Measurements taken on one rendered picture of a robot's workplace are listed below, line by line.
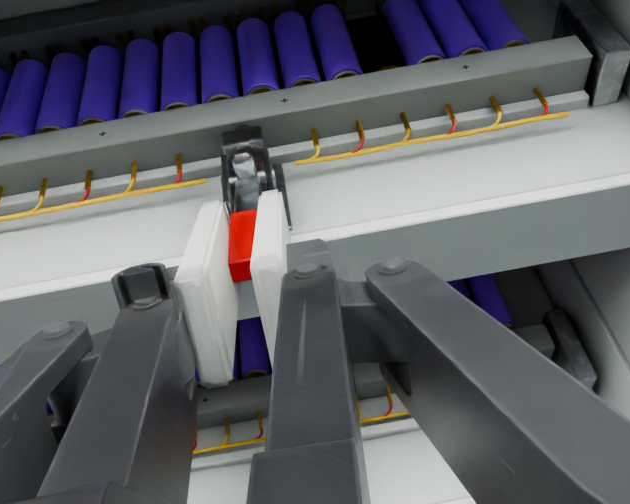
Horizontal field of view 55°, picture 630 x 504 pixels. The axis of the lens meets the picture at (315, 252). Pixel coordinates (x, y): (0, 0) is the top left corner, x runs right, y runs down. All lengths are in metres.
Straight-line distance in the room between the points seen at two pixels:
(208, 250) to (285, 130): 0.13
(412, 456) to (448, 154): 0.19
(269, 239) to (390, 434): 0.25
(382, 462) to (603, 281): 0.17
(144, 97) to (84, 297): 0.10
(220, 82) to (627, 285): 0.23
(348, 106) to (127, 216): 0.11
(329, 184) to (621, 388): 0.21
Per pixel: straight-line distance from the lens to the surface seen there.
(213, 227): 0.18
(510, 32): 0.32
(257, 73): 0.31
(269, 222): 0.17
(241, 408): 0.39
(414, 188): 0.26
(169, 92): 0.31
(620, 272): 0.36
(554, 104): 0.30
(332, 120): 0.28
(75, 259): 0.27
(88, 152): 0.29
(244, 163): 0.24
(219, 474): 0.40
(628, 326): 0.37
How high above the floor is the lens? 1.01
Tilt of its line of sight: 30 degrees down
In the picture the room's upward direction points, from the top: 10 degrees counter-clockwise
